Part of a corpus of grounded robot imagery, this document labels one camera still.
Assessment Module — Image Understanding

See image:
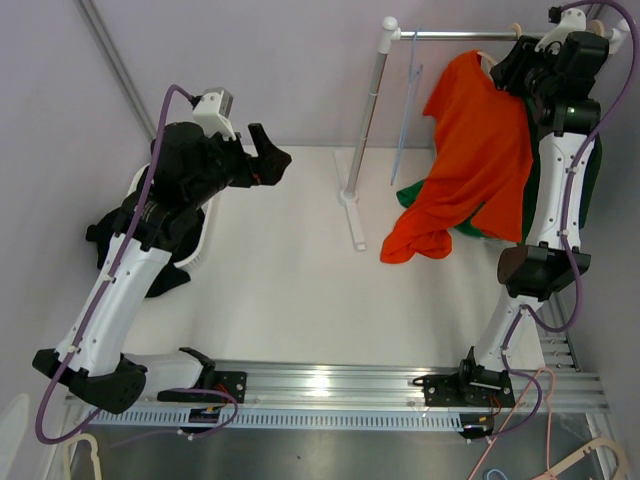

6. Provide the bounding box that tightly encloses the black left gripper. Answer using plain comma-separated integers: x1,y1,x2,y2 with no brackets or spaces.
186,124,290,208

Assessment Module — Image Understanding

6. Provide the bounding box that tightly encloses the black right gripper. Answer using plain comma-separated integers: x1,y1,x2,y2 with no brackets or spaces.
490,36,563,100

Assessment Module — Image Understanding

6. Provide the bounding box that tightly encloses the beige plastic hanger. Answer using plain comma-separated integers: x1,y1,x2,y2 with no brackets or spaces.
477,22,523,73

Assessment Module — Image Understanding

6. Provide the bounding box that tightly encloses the orange t shirt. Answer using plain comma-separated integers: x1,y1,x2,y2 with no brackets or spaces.
380,50,533,264

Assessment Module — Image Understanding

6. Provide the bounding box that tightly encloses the blue wire hanger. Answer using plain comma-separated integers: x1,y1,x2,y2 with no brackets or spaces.
390,29,424,186

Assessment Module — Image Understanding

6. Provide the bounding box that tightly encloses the black t shirt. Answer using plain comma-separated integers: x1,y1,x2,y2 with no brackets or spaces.
85,209,205,298

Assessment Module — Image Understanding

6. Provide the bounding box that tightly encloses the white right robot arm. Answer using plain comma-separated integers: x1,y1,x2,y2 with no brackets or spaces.
452,31,609,407

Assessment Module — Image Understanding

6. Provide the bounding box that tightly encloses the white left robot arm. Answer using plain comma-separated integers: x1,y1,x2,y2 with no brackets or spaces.
32,122,292,414

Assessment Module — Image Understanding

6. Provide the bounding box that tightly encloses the beige wooden hanger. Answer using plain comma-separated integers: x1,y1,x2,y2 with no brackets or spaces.
586,19,606,37

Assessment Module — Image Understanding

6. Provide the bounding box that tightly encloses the dark green t shirt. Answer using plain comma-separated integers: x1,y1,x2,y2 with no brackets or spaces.
579,135,603,229

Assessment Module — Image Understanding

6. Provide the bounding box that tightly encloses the beige hanger lower left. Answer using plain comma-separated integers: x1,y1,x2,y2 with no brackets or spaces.
62,433,104,480

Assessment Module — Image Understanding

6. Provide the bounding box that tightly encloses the beige hanger on floor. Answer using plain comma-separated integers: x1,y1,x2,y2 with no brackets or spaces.
532,437,632,480

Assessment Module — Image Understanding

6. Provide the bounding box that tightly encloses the blue hanger on floor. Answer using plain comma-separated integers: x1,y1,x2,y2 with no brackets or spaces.
483,468,509,480

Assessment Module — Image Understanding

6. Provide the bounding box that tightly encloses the pink hanger on floor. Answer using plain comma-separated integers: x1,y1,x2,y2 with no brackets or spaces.
467,367,556,480

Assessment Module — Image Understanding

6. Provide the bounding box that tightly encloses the white perforated plastic basket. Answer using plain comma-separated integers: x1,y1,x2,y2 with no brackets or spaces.
127,164,221,274

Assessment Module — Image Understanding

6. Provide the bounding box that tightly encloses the metal clothes rack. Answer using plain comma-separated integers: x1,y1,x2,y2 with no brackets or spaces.
334,11,639,252

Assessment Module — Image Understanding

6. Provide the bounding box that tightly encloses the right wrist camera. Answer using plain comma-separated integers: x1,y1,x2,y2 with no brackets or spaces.
535,7,587,52

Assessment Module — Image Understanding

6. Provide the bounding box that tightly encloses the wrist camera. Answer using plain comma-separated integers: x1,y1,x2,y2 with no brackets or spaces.
193,87,236,141
535,7,587,52

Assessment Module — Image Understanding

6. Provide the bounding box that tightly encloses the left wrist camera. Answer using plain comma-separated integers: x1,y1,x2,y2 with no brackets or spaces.
193,87,236,141

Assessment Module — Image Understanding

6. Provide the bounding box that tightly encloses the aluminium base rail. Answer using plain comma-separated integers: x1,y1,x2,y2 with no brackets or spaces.
91,361,608,434

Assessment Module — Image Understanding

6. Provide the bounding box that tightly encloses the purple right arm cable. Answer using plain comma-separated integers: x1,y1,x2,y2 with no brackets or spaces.
499,0,636,436

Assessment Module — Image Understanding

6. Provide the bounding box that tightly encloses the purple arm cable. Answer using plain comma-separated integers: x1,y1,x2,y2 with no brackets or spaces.
35,84,201,445
499,0,636,436

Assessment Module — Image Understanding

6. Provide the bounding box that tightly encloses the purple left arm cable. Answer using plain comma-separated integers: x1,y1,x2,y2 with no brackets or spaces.
35,84,201,445

